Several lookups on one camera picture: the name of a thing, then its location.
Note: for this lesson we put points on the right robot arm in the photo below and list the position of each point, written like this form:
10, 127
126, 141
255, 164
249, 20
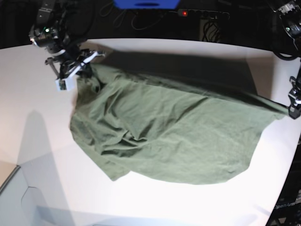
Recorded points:
50, 31

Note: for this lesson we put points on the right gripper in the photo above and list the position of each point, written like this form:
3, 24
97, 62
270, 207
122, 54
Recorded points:
67, 63

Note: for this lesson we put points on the black power strip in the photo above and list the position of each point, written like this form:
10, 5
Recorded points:
203, 14

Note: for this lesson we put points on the blue box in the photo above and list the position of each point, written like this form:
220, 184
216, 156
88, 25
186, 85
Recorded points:
146, 4

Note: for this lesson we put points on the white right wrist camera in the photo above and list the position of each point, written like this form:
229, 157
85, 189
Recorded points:
66, 84

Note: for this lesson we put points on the green t-shirt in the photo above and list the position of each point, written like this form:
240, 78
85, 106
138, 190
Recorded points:
165, 129

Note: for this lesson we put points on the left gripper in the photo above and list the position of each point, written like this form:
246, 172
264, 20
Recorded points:
294, 111

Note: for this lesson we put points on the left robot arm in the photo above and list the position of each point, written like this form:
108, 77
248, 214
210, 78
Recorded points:
289, 12

